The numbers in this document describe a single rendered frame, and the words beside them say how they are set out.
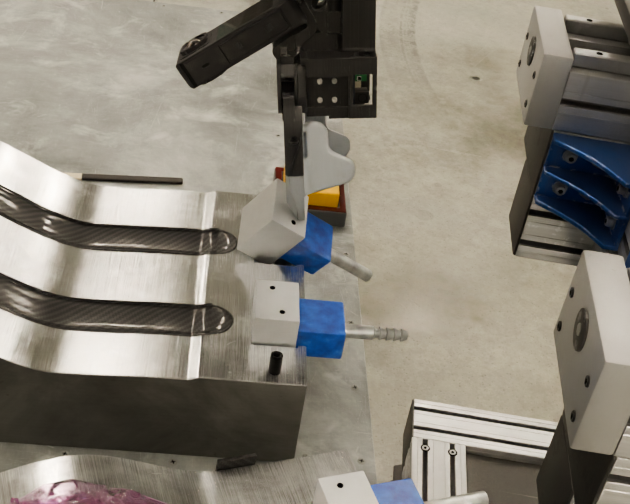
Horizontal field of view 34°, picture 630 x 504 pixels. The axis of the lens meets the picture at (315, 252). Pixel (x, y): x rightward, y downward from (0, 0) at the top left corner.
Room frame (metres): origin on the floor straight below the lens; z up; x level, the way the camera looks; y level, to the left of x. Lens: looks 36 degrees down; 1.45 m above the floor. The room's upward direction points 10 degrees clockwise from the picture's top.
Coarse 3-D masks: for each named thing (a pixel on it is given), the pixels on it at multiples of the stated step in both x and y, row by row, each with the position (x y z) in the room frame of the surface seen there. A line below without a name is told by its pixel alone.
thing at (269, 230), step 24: (264, 192) 0.77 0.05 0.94; (264, 216) 0.73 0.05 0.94; (288, 216) 0.74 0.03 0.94; (312, 216) 0.77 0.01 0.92; (240, 240) 0.73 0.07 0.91; (264, 240) 0.73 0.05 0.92; (288, 240) 0.73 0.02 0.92; (312, 240) 0.75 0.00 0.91; (312, 264) 0.74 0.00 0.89; (336, 264) 0.76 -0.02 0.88; (360, 264) 0.77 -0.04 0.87
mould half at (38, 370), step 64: (64, 192) 0.78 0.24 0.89; (128, 192) 0.81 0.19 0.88; (192, 192) 0.82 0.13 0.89; (0, 256) 0.66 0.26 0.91; (64, 256) 0.70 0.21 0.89; (128, 256) 0.71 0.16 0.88; (192, 256) 0.72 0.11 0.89; (0, 320) 0.59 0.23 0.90; (0, 384) 0.55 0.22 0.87; (64, 384) 0.56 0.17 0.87; (128, 384) 0.57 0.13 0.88; (192, 384) 0.57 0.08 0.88; (256, 384) 0.58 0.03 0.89; (128, 448) 0.57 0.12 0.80; (192, 448) 0.57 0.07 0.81; (256, 448) 0.58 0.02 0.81
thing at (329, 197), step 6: (336, 186) 0.96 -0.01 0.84; (318, 192) 0.94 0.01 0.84; (324, 192) 0.94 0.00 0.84; (330, 192) 0.94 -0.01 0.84; (336, 192) 0.94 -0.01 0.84; (312, 198) 0.94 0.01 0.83; (318, 198) 0.94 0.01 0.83; (324, 198) 0.94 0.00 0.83; (330, 198) 0.94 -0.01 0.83; (336, 198) 0.94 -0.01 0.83; (312, 204) 0.94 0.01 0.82; (318, 204) 0.94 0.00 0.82; (324, 204) 0.94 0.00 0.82; (330, 204) 0.94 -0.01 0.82; (336, 204) 0.94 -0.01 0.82
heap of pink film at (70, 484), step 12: (72, 480) 0.43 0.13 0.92; (36, 492) 0.42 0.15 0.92; (48, 492) 0.41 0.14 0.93; (60, 492) 0.41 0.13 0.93; (72, 492) 0.42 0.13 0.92; (84, 492) 0.43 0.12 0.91; (96, 492) 0.43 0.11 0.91; (108, 492) 0.44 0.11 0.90; (120, 492) 0.44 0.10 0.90; (132, 492) 0.45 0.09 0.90
